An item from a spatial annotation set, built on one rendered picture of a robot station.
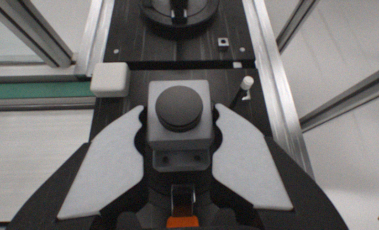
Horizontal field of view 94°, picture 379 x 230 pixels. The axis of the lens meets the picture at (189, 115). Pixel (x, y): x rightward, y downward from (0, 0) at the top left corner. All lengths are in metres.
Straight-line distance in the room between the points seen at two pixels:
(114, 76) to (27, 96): 0.16
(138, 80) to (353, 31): 0.57
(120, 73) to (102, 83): 0.03
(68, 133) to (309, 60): 0.52
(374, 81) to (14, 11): 0.38
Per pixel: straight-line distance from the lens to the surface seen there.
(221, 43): 0.30
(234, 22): 0.36
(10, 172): 0.38
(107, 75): 0.27
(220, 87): 0.27
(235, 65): 0.30
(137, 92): 0.27
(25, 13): 0.30
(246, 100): 0.26
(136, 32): 0.34
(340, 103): 0.29
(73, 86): 0.34
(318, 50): 0.56
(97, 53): 0.34
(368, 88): 0.26
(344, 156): 0.45
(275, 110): 0.29
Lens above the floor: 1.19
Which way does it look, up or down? 68 degrees down
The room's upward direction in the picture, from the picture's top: 3 degrees clockwise
